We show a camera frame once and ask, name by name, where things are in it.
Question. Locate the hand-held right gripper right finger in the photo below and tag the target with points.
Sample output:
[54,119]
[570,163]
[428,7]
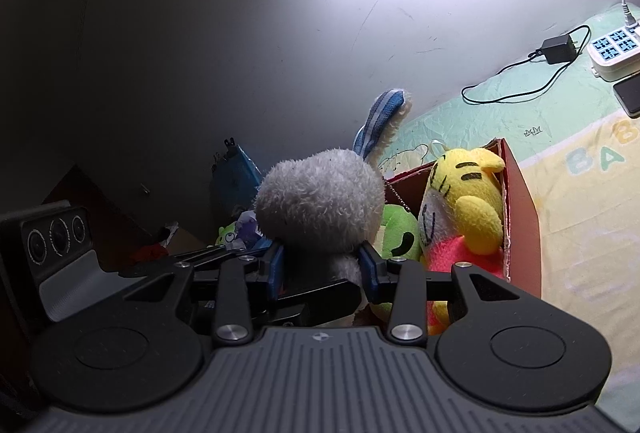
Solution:
[367,270]

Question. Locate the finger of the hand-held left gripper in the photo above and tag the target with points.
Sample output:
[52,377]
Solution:
[320,295]
[210,255]

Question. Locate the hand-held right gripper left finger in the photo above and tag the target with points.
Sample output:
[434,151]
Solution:
[274,273]

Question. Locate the green plush doll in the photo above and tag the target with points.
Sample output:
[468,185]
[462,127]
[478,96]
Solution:
[400,233]

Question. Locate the white rabbit plush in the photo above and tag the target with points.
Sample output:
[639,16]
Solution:
[320,198]

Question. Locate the yellow tiger plush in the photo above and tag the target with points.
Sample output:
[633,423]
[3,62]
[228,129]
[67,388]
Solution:
[475,213]

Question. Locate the red cardboard box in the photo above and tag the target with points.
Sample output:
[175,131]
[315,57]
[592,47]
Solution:
[522,213]

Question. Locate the brown cardboard sheet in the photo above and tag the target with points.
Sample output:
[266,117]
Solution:
[190,240]

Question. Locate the small green toy figure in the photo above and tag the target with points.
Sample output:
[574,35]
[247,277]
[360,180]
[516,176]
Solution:
[227,235]

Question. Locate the red cloth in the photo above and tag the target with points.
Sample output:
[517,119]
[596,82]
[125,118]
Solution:
[150,253]

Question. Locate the blue bag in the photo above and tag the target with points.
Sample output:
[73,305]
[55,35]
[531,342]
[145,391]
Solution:
[235,178]

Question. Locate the black power adapter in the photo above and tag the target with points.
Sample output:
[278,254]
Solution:
[560,50]

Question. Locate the black smartphone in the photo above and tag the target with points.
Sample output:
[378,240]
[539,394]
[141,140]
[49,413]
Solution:
[631,95]

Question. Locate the white power strip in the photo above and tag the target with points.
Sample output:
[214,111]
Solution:
[615,68]

